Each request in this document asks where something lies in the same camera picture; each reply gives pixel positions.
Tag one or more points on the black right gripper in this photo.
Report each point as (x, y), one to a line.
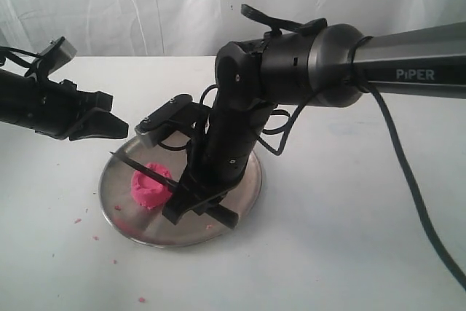
(216, 163)

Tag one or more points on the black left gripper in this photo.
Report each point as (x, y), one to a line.
(65, 112)

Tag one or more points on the black knife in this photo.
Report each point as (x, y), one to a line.
(153, 174)

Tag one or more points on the pink play dough lump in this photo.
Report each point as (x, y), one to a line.
(147, 192)

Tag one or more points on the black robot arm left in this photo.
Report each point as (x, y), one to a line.
(19, 99)

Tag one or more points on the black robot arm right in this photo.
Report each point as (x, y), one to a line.
(332, 66)

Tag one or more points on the round steel plate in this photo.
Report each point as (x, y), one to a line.
(150, 227)

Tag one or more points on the white backdrop curtain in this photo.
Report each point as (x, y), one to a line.
(197, 27)

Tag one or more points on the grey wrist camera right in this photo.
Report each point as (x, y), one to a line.
(179, 114)

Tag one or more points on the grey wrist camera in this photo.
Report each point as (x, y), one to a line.
(56, 55)
(179, 114)

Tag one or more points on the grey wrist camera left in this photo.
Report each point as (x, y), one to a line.
(56, 55)

